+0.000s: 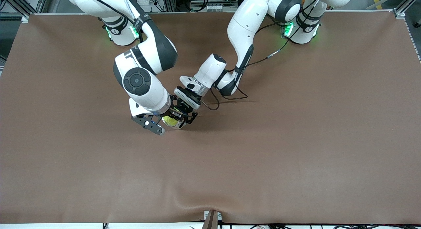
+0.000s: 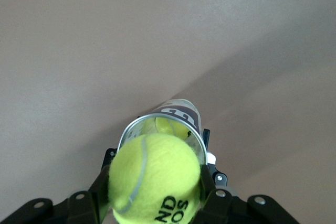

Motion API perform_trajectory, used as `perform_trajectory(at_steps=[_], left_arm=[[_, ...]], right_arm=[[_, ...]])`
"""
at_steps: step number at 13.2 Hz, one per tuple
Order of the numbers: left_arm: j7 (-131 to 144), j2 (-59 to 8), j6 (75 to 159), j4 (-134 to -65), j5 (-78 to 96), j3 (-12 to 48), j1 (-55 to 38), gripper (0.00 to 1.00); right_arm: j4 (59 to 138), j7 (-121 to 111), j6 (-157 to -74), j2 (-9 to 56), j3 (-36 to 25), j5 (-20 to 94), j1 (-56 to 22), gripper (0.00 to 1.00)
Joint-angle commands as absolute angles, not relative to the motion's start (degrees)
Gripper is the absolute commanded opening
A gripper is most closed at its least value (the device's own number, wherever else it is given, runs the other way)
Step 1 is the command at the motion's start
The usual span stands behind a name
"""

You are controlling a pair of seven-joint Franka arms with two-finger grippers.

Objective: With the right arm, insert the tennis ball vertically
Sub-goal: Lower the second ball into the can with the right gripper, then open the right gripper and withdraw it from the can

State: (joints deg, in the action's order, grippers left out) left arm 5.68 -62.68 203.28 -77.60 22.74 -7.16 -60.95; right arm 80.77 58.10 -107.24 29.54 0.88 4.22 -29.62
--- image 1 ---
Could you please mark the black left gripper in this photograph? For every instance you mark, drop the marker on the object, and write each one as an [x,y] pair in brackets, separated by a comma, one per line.
[186,105]

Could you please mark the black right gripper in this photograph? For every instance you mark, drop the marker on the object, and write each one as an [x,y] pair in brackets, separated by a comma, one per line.
[174,108]

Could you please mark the yellow-green tennis ball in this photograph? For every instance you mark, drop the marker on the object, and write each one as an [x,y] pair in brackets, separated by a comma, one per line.
[169,121]

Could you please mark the blue white tennis ball can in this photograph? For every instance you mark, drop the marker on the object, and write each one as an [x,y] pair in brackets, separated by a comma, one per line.
[180,124]

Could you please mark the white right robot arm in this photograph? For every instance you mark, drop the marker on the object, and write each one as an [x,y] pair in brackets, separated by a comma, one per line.
[141,81]

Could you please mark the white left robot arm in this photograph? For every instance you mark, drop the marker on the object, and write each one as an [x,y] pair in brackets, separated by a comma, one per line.
[246,28]

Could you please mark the brown table mat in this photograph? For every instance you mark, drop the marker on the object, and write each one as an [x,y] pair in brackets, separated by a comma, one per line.
[263,150]

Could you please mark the white power strip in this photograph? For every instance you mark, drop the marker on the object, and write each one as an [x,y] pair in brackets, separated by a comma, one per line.
[220,7]

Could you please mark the aluminium profile bracket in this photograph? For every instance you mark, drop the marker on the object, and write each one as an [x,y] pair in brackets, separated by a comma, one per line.
[212,219]

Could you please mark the aluminium frame post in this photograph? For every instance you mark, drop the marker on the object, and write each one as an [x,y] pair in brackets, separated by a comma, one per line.
[169,2]

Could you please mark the aluminium frame with corner bracket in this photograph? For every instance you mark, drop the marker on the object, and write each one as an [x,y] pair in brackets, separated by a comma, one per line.
[25,19]

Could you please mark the aluminium side rail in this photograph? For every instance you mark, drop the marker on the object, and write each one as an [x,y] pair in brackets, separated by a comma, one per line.
[413,41]

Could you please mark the aluminium frame corner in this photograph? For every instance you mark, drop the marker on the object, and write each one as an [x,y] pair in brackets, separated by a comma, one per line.
[406,5]

